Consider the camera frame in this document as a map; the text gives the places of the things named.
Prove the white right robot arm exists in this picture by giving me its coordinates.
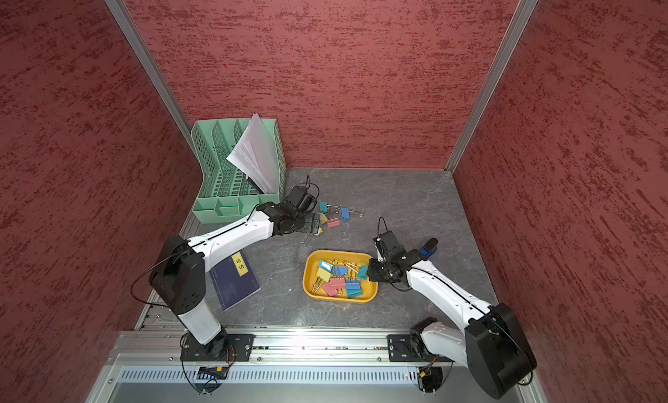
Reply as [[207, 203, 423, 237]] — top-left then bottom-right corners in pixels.
[[367, 250, 538, 400]]

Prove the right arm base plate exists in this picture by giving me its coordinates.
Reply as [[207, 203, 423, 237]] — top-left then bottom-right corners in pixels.
[[386, 333, 466, 365]]

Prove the yellow plastic tray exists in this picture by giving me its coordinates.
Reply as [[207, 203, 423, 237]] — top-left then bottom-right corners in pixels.
[[303, 250, 379, 304]]

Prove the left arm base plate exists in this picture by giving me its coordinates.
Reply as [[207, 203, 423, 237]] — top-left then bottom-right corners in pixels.
[[180, 332, 256, 363]]

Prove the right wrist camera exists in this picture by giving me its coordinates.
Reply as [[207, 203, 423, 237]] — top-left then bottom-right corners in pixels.
[[373, 216, 406, 263]]

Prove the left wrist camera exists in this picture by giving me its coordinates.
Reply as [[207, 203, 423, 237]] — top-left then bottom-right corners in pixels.
[[285, 175, 320, 215]]

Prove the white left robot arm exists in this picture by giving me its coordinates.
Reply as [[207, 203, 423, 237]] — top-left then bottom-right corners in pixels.
[[130, 198, 316, 361]]

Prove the white paper stack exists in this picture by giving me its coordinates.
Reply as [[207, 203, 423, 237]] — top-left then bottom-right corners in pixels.
[[226, 114, 280, 194]]

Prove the blue binder clip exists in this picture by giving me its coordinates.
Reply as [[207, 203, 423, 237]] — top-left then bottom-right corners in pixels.
[[340, 208, 364, 221], [332, 266, 349, 278], [345, 280, 361, 290]]

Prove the dark blue notebook yellow label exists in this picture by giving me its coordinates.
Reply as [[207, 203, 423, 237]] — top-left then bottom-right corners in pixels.
[[210, 251, 261, 311]]

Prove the teal binder clip bottom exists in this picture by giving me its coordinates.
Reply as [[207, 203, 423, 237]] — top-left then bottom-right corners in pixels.
[[346, 289, 364, 299]]

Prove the aluminium front rail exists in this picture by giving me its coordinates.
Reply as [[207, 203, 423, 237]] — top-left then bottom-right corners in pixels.
[[111, 327, 466, 366]]

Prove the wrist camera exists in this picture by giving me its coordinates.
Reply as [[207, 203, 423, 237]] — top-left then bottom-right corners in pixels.
[[373, 216, 406, 263], [285, 175, 320, 215]]

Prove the green plastic file organizer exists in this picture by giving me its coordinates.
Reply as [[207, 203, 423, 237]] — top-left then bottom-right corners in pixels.
[[191, 118, 287, 224]]

